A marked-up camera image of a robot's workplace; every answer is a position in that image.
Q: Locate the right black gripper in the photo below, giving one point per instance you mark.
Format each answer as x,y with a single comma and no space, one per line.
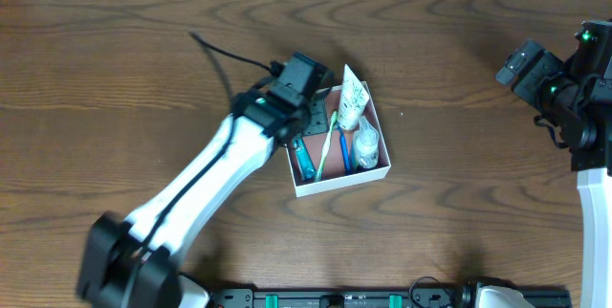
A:
521,66

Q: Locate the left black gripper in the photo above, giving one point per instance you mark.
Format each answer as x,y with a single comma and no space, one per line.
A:
315,118

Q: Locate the green white toothbrush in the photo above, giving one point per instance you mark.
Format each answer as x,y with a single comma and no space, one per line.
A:
326,145

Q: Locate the white patterned lotion tube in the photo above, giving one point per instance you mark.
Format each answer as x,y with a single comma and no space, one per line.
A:
353,100

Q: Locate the Colgate toothpaste tube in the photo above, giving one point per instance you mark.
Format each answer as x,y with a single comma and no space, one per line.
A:
304,161

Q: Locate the clear spray bottle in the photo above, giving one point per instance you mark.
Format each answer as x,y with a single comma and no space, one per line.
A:
365,146

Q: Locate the blue disposable razor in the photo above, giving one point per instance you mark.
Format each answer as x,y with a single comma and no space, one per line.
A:
344,152

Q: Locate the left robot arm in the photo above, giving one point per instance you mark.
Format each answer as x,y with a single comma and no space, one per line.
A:
136,261

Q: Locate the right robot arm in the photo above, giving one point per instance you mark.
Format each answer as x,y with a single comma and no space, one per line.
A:
573,100

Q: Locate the white box pink interior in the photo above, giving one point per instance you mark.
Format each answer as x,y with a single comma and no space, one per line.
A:
334,175

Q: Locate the black mounting rail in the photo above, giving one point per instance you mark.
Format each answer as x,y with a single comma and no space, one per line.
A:
246,298

